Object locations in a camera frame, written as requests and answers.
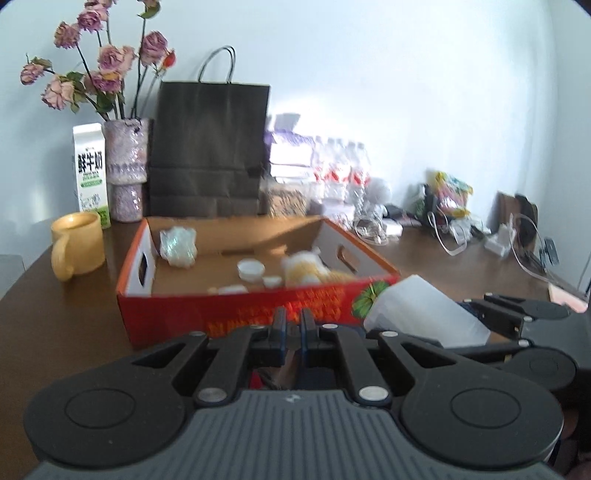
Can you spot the water bottle with red label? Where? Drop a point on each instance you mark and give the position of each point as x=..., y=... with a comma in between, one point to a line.
x=322, y=170
x=340, y=173
x=359, y=177

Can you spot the flat white box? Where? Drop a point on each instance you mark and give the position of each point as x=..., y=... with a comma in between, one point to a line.
x=291, y=170

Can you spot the black paper bag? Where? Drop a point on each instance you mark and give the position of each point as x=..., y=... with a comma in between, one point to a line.
x=207, y=138

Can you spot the white robot-shaped speaker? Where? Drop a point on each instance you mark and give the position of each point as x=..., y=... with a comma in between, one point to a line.
x=379, y=190

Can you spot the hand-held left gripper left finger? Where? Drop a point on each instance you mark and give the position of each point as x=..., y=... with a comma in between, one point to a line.
x=280, y=339

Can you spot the black clip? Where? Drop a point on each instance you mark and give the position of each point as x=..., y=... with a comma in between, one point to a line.
x=549, y=251

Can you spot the small white ribbed cap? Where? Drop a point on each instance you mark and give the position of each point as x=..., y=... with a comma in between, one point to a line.
x=272, y=281

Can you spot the clear plastic bag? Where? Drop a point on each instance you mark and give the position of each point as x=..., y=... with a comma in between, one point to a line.
x=178, y=248

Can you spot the white plug adapter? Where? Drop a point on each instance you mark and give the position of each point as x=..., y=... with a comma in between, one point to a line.
x=498, y=243

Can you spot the tissue pack in purple plastic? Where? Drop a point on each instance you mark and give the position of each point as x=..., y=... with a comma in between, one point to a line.
x=288, y=138

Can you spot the black power adapter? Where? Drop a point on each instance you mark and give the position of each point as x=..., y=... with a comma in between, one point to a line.
x=395, y=212

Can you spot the clear jar of seeds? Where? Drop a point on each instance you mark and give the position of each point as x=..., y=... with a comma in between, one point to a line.
x=284, y=201

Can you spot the crumpled white mask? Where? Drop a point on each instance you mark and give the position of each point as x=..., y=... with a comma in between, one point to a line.
x=461, y=229

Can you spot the red knitted cloth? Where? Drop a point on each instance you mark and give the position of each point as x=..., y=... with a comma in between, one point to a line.
x=272, y=376

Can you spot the white round disc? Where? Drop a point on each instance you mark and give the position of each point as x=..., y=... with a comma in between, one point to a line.
x=232, y=290

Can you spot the black phone stand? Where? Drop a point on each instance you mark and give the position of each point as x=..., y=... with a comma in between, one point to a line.
x=427, y=205

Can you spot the translucent plastic jar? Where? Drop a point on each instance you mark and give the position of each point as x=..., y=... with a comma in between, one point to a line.
x=415, y=314

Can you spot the pink flat item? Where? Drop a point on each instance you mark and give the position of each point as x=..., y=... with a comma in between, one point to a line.
x=568, y=295

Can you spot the red cardboard box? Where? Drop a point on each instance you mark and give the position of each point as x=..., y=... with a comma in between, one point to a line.
x=231, y=318

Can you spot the dried rose bouquet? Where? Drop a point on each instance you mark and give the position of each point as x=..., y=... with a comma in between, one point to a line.
x=111, y=57

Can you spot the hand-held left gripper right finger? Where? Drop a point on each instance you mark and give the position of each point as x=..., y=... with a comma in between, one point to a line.
x=307, y=337

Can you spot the white yellow plush toy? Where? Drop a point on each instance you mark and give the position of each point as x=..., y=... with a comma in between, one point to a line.
x=304, y=270

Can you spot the yellow mug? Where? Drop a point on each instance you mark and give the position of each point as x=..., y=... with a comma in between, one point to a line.
x=83, y=244

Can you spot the brown board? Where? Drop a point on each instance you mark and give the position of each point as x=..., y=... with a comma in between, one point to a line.
x=508, y=207

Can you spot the colourful snack bag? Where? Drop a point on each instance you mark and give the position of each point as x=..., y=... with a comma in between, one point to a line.
x=450, y=194

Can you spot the small white cup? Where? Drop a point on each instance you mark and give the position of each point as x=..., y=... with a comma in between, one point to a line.
x=250, y=270

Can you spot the white charger block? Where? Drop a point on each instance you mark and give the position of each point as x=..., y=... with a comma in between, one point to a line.
x=392, y=230

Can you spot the purple glitter vase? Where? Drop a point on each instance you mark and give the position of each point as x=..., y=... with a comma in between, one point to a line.
x=124, y=161

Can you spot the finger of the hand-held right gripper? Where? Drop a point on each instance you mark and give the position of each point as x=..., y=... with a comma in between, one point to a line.
x=512, y=314
x=489, y=349

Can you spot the white green milk carton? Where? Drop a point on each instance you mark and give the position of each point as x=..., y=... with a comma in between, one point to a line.
x=91, y=177

